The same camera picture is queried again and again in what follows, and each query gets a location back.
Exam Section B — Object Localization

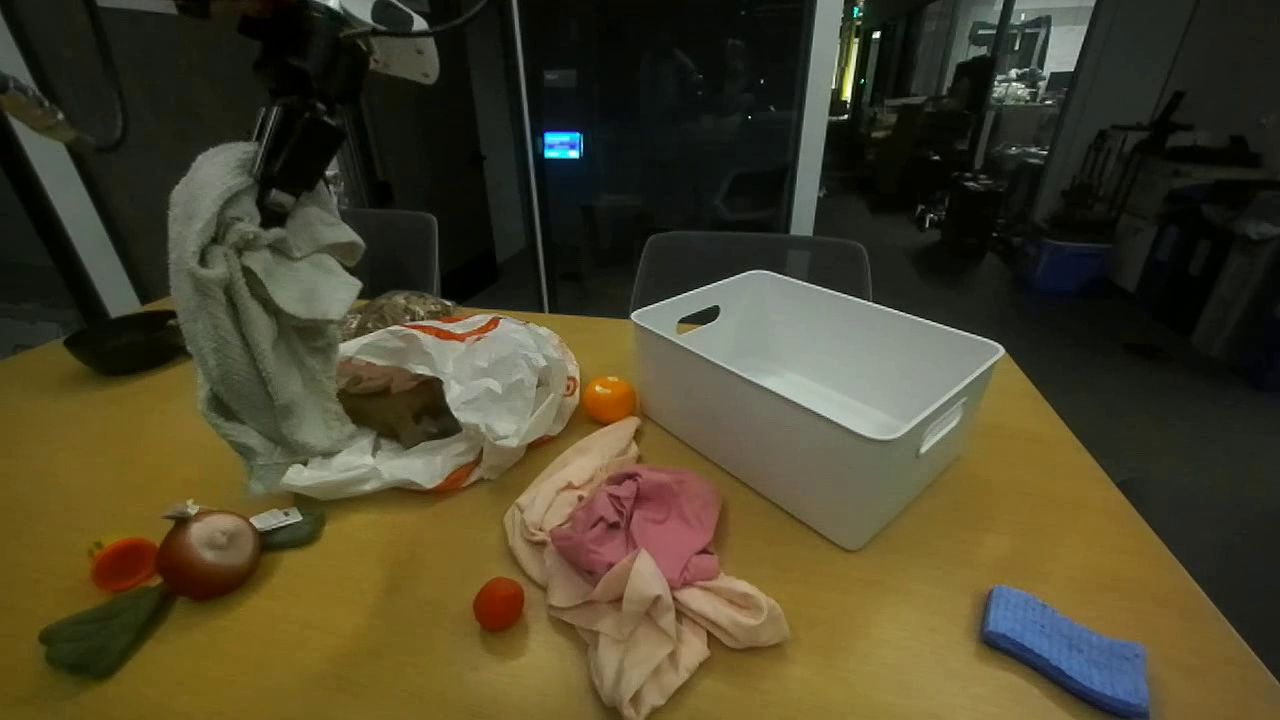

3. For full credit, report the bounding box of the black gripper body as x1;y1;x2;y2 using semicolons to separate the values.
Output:
254;99;353;207

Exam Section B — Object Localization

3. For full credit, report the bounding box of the white towel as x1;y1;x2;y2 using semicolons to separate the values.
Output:
163;135;374;492

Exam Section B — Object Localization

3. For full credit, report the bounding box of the brown moose plush toy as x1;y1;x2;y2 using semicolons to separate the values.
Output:
331;355;470;453

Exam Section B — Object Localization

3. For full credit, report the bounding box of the white orange plastic bag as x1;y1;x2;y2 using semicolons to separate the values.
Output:
278;304;585;506

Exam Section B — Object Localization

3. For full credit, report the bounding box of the orange fruit toy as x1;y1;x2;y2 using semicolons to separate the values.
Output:
580;372;645;429

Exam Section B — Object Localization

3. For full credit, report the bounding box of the red onion plush toy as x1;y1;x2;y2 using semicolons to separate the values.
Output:
156;499;263;604

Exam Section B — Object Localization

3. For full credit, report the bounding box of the orange yellow toy cup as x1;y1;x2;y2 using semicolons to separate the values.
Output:
89;531;163;598

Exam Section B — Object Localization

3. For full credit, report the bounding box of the red tomato toy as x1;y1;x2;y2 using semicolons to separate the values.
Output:
470;573;528;637

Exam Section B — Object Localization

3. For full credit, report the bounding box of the grey chair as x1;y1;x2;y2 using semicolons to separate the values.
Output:
339;205;444;304
627;230;875;311

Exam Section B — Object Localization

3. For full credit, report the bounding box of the black bowl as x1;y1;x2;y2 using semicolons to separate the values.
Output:
62;310;193;380

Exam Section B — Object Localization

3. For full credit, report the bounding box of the small green leaf with tag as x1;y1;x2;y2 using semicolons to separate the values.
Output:
247;499;329;552

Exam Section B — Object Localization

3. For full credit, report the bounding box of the pink cloth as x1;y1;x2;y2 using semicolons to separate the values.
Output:
550;466;730;593

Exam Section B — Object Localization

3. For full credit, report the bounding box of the large green felt leaf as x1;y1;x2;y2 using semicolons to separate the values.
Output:
35;582;181;684

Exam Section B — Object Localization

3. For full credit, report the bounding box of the white plastic bin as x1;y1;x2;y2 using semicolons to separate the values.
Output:
627;270;1008;552

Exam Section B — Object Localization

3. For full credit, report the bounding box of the beige cloth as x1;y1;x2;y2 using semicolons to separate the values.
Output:
502;411;792;720

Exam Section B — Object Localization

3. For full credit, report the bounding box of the blue bin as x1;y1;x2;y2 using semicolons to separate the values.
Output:
1029;237;1122;296

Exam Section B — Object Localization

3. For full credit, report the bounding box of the blue cleaning cloth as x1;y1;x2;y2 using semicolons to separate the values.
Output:
979;582;1156;720

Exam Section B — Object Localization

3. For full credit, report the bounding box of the white door frame post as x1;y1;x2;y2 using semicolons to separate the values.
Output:
790;0;851;239

